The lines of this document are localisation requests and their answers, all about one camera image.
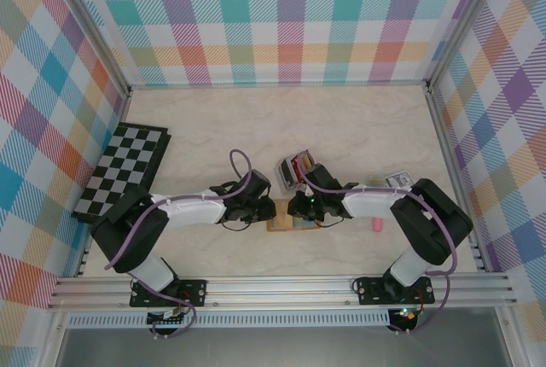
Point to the banknote print card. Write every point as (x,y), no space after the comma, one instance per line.
(399,179)

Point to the aluminium back rail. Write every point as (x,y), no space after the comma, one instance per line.
(277,84)

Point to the aluminium mounting rail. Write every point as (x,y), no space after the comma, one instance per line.
(277,292)

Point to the gold plastic card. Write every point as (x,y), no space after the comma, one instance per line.
(285,213)

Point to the beige plastic card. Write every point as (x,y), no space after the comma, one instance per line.
(306,158)

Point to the black and silver chessboard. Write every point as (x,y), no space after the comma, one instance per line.
(128,158)

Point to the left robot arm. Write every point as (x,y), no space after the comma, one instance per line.
(128,230)

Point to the red plastic card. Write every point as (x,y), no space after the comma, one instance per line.
(295,167)

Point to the grey metal shelf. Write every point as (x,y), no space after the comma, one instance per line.
(277,347)

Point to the orange leather card holder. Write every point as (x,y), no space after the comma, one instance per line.
(273,226)

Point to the pink tube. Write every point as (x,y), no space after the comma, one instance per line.
(377,225)

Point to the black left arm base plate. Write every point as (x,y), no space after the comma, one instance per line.
(194,292)

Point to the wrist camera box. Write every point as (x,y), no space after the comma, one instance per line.
(320,177)
(256,182)

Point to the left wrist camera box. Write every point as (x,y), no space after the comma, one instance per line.
(256,182)

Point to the aluminium side rail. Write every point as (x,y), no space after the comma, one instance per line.
(123,106)
(441,128)

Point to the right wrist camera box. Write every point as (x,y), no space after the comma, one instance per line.
(320,177)

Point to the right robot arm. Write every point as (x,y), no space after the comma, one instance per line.
(431,217)

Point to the aluminium frame post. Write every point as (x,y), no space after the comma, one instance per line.
(85,21)
(465,21)

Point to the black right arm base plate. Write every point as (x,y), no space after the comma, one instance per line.
(369,290)

